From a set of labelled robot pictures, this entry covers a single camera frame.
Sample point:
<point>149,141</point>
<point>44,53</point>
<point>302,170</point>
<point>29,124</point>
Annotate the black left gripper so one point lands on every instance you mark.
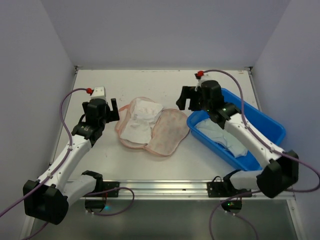
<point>107,113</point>

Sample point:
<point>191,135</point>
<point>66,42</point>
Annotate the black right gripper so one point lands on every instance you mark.
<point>191,97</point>

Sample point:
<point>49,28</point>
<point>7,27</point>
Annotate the floral mesh laundry bag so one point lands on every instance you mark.
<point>166,135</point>

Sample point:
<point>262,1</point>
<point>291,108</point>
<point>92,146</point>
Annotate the white mint bra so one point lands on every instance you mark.
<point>222,137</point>

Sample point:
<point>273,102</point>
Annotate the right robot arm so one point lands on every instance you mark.
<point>280,170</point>

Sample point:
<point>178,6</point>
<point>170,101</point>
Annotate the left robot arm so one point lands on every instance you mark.
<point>49,197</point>

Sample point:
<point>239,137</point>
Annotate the blue plastic bin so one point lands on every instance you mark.
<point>273,130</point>

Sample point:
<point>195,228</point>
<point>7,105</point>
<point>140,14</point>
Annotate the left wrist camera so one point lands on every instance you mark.
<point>97,93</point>

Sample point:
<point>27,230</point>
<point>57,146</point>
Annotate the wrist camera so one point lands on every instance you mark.
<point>201,77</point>
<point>97,93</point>

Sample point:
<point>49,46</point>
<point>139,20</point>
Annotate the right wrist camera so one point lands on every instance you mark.
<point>201,77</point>

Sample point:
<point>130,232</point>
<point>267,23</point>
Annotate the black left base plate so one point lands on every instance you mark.
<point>109,187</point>

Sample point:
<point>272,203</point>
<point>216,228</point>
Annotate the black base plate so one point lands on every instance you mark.
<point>223,188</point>
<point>109,187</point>

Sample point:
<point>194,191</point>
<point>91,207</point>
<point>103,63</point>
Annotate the aluminium front rail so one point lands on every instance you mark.
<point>169,189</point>

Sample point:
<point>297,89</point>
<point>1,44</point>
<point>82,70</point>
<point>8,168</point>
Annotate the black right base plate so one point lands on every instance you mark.
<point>223,188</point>

